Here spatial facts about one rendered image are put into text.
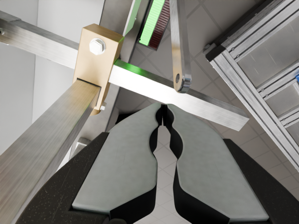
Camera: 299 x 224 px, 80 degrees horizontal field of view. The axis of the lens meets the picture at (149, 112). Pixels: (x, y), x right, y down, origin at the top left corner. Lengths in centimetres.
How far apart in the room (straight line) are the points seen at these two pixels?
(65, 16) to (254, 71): 85
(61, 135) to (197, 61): 104
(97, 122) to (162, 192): 154
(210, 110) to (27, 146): 25
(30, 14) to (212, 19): 86
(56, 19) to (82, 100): 32
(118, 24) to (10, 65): 26
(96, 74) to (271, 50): 89
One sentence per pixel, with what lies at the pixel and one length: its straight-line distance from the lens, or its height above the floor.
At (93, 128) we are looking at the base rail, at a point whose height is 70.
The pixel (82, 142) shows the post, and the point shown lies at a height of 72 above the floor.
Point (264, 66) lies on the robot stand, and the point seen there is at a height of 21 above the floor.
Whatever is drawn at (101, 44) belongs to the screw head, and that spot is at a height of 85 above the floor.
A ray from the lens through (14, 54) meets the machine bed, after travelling 51.
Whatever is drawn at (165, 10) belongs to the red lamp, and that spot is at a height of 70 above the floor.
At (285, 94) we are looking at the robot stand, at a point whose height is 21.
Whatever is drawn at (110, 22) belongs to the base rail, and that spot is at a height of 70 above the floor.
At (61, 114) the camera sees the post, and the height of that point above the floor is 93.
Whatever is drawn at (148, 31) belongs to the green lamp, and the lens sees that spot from 39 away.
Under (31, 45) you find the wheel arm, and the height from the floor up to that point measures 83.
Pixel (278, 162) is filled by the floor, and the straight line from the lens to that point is 189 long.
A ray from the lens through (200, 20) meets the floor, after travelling 112.
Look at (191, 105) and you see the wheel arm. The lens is 30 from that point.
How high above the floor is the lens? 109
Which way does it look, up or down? 58 degrees down
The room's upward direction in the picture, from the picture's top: 175 degrees counter-clockwise
